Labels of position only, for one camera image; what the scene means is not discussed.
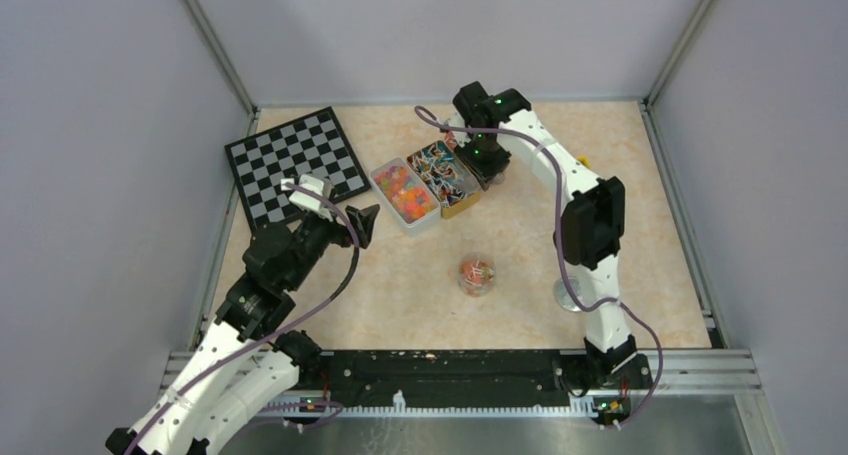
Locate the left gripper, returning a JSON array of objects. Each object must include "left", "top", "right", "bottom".
[{"left": 285, "top": 203, "right": 380, "bottom": 291}]

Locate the white candy tin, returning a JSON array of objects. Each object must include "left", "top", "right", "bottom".
[{"left": 368, "top": 157, "right": 441, "bottom": 237}]

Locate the clear plastic jar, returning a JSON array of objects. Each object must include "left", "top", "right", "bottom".
[{"left": 457, "top": 252, "right": 496, "bottom": 297}]

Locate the silver jar lid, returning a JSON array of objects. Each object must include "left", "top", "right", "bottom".
[{"left": 553, "top": 276, "right": 583, "bottom": 313}]

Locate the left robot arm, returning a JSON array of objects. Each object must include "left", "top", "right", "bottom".
[{"left": 105, "top": 205, "right": 380, "bottom": 454}]

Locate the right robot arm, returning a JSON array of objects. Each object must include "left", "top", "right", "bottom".
[{"left": 447, "top": 82, "right": 637, "bottom": 387}]

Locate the black white checkerboard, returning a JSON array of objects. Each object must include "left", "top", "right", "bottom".
[{"left": 224, "top": 107, "right": 370, "bottom": 231}]

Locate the gold lollipop tin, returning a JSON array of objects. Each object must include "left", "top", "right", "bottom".
[{"left": 406, "top": 140, "right": 482, "bottom": 219}]

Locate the pink lollipop tin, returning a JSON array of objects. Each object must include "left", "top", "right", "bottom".
[{"left": 445, "top": 131, "right": 511, "bottom": 191}]

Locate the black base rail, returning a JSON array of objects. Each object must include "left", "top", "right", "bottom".
[{"left": 162, "top": 347, "right": 763, "bottom": 420}]

